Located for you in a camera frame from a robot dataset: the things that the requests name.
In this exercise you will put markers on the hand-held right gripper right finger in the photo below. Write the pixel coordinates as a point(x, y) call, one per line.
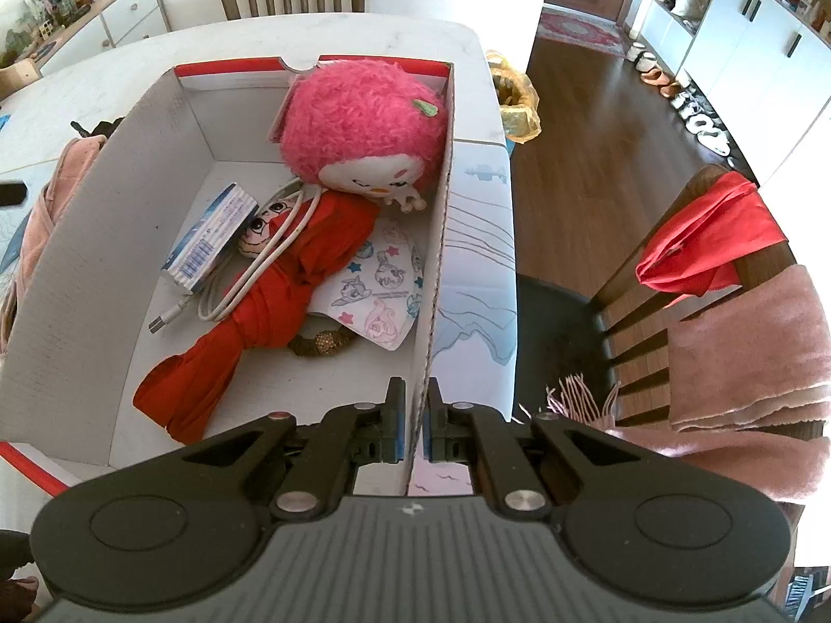
point(426, 444)

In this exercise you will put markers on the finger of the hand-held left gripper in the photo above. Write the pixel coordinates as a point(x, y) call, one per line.
point(10, 193)

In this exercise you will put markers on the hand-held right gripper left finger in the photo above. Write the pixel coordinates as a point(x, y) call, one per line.
point(402, 431)

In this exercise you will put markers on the white cardboard box red rim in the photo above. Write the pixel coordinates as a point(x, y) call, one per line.
point(97, 272)

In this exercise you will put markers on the brown hair scrunchie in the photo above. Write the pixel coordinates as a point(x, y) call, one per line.
point(321, 344)

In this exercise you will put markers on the printed face mask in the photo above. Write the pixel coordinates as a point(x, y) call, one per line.
point(376, 292)

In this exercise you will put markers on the red cloth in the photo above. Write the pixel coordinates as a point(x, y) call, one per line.
point(707, 240)
point(279, 298)

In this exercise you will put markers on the blue and white small box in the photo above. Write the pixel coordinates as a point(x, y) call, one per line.
point(211, 237)

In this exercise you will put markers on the pink plush toy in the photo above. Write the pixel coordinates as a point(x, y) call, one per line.
point(363, 126)

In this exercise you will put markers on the pink garment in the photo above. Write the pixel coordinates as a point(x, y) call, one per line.
point(52, 207)

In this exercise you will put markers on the printed table mat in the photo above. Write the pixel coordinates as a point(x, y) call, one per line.
point(474, 259)
point(13, 240)

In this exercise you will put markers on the black cloth item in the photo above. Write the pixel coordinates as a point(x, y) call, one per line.
point(97, 126)

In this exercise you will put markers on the wooden tray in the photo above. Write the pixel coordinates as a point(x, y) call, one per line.
point(19, 74)

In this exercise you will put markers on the dark wooden chair black seat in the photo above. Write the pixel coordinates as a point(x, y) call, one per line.
point(558, 331)

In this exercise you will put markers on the wooden sideboard white drawers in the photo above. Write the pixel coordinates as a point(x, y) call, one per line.
point(123, 16)

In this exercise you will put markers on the pink fringed scarf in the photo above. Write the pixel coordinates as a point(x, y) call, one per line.
point(746, 363)

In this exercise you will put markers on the red cloth on chair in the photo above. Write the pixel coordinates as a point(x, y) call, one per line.
point(707, 240)

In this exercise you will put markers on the yellow plastic bag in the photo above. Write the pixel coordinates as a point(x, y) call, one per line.
point(516, 100)

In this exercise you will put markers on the row of shoes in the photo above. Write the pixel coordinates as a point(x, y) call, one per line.
point(688, 110)

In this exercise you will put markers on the red patterned rug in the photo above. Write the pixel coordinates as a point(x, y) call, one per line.
point(578, 29)

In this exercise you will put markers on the white tall cabinet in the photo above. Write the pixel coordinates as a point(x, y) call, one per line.
point(753, 58)

